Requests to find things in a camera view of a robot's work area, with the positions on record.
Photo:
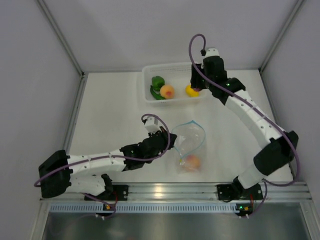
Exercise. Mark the green fake bell pepper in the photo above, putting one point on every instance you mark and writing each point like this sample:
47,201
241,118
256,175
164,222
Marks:
157,82

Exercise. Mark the black left base bracket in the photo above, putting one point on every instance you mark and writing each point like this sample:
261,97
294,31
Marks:
115,192

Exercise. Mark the black base bracket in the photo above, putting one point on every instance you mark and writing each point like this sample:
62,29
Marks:
229,192
115,192

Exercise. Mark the aluminium mounting rail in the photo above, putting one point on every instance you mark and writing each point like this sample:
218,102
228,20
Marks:
207,191

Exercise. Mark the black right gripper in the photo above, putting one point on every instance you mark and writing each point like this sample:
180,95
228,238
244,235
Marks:
196,83

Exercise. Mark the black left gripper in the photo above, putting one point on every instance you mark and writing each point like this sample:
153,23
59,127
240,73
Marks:
163,132

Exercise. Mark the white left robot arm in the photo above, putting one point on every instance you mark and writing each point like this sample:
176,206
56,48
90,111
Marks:
88,174

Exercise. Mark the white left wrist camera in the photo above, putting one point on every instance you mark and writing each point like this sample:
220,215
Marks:
151,124

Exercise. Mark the black right base bracket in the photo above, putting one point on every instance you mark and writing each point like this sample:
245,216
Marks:
229,192

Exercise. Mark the white plastic basket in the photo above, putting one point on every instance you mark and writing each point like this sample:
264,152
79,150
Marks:
178,75

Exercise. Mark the slotted white cable duct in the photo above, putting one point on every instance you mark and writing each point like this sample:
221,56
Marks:
127,207

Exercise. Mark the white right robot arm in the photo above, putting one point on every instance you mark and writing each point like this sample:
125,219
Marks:
277,145

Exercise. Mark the green fake chili pepper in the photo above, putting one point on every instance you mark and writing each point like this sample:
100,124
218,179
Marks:
155,95

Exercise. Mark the fake peach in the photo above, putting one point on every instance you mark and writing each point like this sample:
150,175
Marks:
167,91

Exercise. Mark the clear zip top bag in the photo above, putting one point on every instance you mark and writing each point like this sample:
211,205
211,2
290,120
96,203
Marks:
191,140

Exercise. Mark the fake orange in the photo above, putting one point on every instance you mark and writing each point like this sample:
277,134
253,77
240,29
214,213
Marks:
192,163

